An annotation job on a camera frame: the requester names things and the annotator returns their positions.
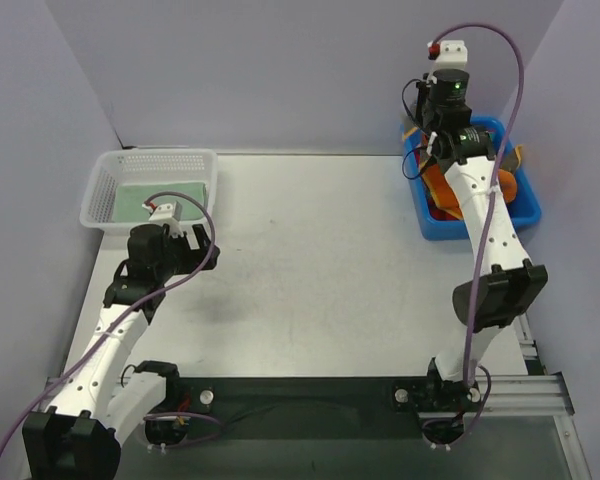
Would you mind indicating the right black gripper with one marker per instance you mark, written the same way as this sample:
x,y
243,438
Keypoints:
x,y
425,105

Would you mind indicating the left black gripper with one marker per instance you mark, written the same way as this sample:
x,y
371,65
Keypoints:
x,y
189,252

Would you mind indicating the green panda towel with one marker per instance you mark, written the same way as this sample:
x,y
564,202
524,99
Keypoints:
x,y
129,199

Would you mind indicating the orange towel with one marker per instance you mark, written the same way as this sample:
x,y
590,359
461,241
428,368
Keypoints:
x,y
440,190

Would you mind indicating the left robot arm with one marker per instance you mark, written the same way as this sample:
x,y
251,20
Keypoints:
x,y
80,434

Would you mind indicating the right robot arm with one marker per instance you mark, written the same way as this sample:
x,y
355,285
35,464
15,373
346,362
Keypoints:
x,y
505,280

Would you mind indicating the grey orange-edged towel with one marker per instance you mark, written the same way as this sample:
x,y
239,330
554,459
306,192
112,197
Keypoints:
x,y
512,161

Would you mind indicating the white perforated plastic basket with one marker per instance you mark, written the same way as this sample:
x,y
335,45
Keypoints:
x,y
142,166

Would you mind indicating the blue plastic bin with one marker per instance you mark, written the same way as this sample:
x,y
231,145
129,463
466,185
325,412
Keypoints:
x,y
436,225

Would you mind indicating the black base mat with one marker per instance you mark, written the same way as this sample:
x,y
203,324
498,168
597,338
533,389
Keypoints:
x,y
199,409

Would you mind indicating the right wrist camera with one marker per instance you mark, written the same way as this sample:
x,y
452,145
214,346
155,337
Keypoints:
x,y
447,54

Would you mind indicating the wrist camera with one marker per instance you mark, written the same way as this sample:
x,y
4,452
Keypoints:
x,y
447,54
166,214

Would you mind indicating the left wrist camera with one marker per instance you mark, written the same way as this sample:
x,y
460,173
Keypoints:
x,y
166,214

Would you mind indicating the aluminium front rail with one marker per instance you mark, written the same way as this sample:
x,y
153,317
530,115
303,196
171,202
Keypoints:
x,y
502,396

